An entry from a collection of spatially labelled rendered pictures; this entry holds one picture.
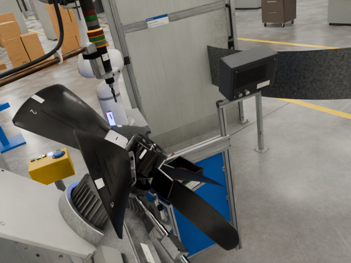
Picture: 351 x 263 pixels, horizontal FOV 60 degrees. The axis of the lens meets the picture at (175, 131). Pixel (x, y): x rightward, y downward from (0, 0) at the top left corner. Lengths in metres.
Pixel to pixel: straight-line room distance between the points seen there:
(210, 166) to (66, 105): 0.94
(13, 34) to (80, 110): 7.56
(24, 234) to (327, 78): 2.27
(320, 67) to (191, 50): 1.15
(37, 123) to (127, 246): 0.39
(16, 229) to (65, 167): 0.59
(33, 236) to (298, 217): 1.88
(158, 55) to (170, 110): 0.57
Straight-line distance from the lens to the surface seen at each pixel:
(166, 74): 2.92
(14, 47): 8.45
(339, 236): 2.28
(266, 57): 1.50
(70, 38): 9.12
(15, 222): 0.80
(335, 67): 2.55
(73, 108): 0.92
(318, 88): 2.61
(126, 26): 2.73
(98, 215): 0.87
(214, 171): 1.67
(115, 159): 0.69
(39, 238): 0.79
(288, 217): 2.34
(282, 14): 7.61
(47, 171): 1.34
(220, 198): 1.79
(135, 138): 0.86
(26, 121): 0.87
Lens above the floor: 1.67
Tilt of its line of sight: 28 degrees down
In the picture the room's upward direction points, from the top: 12 degrees counter-clockwise
